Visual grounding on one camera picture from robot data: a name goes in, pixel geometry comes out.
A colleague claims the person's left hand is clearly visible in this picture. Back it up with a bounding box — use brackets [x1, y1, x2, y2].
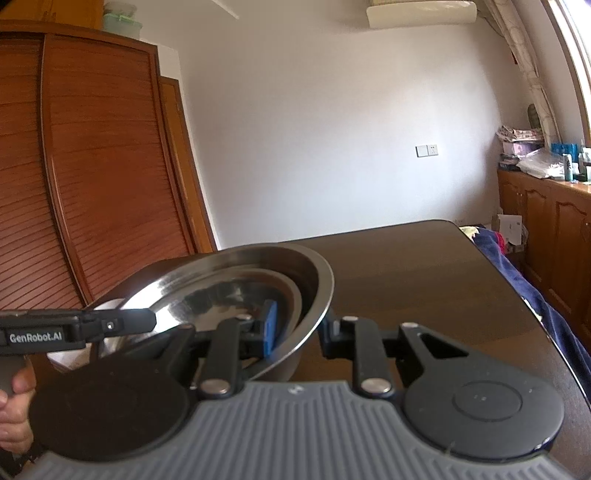
[0, 369, 37, 455]

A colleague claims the large stainless steel bowl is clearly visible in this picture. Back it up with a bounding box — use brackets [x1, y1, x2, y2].
[85, 244, 334, 383]

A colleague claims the blue blanket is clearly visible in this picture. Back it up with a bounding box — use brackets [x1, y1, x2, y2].
[475, 226, 591, 365]

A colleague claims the low wooden cabinet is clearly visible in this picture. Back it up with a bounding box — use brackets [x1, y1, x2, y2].
[496, 167, 591, 333]

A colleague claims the green plastic container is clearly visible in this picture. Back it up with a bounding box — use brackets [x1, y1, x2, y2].
[102, 2, 139, 38]

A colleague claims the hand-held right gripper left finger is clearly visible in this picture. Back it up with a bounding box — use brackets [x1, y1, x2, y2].
[161, 300, 280, 400]

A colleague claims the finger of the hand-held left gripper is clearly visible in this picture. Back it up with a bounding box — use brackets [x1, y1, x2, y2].
[81, 308, 158, 344]

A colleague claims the row of toiletry bottles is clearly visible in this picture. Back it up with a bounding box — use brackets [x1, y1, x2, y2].
[551, 142, 591, 183]

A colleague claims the purple box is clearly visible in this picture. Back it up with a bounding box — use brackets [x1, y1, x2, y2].
[502, 141, 543, 158]

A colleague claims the clear plastic bag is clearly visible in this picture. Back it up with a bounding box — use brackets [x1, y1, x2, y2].
[516, 148, 566, 178]

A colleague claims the slatted wooden wardrobe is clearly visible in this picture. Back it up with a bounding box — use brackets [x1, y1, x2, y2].
[0, 0, 219, 319]

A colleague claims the patterned paper bundle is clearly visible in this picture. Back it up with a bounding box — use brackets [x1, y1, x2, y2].
[497, 126, 544, 143]

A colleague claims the window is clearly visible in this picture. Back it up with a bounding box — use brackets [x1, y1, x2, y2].
[542, 0, 591, 139]

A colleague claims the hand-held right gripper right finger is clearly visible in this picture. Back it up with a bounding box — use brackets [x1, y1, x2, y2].
[318, 310, 469, 398]

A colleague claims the patterned cream curtain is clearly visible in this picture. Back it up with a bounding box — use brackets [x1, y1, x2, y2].
[489, 0, 561, 144]

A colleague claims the white cardboard box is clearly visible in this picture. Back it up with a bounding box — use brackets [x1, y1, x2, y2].
[496, 215, 525, 245]

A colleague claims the wall air conditioner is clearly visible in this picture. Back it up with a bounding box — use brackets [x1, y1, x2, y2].
[366, 0, 478, 29]

